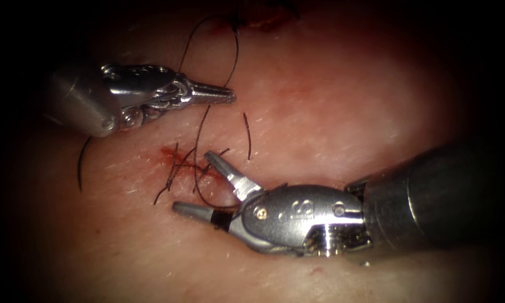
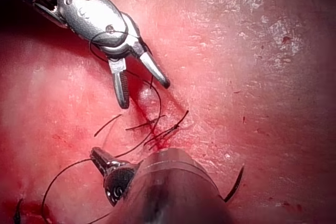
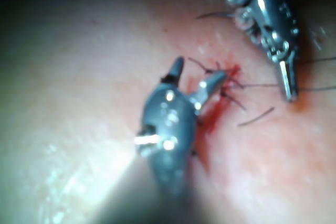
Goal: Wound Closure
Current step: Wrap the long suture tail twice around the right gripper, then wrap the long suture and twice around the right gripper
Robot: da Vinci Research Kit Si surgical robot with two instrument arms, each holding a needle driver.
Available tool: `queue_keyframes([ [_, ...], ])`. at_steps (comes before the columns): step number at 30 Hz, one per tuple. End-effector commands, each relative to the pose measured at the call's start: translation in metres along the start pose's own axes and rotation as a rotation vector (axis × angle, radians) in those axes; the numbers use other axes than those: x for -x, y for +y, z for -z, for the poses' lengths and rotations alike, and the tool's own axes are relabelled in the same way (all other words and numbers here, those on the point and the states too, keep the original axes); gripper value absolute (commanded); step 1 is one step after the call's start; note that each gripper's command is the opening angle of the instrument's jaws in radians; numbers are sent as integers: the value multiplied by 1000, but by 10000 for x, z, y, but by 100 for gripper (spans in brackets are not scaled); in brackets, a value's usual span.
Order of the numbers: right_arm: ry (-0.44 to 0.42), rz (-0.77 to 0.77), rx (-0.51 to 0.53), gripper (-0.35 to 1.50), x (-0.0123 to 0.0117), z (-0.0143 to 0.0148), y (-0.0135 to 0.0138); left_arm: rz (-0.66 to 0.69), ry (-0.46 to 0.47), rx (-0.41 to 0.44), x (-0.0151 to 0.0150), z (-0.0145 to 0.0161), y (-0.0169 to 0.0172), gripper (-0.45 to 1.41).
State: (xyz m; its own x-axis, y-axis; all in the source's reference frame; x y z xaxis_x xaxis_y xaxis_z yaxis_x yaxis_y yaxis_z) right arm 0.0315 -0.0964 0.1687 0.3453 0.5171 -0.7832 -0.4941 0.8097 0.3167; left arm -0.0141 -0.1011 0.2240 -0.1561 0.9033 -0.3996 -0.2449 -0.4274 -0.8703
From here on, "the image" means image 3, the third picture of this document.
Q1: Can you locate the curved steel needle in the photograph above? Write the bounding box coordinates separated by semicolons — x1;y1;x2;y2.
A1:
196;11;236;20

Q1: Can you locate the black stitching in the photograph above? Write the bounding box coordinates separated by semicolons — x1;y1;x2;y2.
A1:
188;56;276;156

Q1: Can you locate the black thread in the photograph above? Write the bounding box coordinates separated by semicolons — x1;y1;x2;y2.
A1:
240;56;336;93

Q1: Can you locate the right arm needle driver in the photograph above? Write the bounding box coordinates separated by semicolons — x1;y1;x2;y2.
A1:
135;82;197;162

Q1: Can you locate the left arm needle driver jaw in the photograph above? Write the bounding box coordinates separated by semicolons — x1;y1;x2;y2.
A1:
279;60;292;102
287;50;299;100

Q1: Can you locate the left arm needle driver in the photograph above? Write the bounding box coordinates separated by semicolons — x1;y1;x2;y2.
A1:
235;0;300;63

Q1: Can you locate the tissue pad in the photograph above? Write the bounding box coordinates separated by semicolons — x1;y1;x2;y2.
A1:
0;0;336;224

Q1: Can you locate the right arm needle driver jaw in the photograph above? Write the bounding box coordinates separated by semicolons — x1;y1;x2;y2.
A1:
161;56;186;88
188;70;228;111

